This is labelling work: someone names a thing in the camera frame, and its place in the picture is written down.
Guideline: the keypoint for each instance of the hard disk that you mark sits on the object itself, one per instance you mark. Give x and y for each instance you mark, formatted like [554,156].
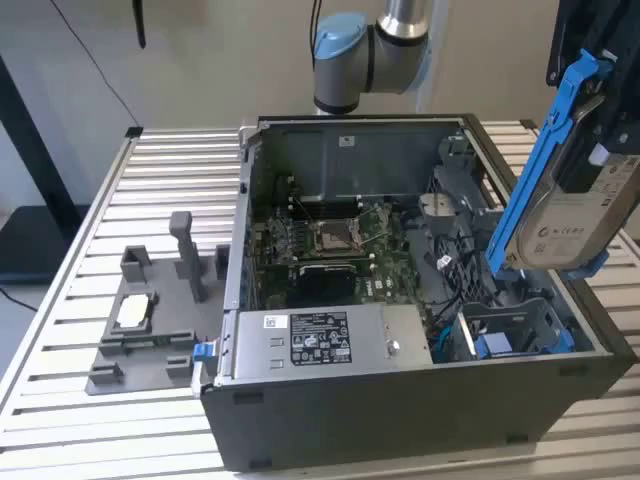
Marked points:
[492,346]
[565,225]

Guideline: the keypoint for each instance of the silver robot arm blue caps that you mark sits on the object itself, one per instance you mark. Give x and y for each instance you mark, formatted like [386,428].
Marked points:
[345,75]

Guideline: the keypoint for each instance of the black table corner cap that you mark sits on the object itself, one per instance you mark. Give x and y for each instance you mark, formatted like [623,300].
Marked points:
[133,131]
[527,123]

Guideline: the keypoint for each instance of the grey drive cage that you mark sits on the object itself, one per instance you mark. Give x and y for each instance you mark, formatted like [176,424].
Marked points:
[450,210]

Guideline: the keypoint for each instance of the green motherboard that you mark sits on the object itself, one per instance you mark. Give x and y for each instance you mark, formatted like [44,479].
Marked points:
[390,260]

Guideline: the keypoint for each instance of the CPU socket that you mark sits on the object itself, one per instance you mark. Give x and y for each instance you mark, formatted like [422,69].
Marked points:
[332,235]

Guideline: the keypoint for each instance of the silver power supply unit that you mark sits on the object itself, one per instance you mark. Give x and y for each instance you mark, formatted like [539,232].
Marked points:
[320,345]

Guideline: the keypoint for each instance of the black open PC case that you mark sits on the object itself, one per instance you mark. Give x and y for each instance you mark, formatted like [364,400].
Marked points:
[380,425]

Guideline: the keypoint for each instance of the black hanging antenna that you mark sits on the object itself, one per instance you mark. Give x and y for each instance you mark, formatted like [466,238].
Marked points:
[138,25]

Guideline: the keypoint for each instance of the blue case latch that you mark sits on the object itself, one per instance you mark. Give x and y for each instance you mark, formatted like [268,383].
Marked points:
[204,351]

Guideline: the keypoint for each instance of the grey parts rack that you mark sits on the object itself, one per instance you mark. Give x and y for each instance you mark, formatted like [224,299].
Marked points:
[165,320]

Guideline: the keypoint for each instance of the silver CPU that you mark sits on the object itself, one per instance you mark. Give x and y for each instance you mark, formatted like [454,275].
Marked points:
[134,311]

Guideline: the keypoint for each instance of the green RAM stick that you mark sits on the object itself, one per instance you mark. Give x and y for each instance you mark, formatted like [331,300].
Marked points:
[147,342]

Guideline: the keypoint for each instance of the black monitor stand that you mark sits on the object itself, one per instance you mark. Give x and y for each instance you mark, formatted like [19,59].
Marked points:
[30,235]

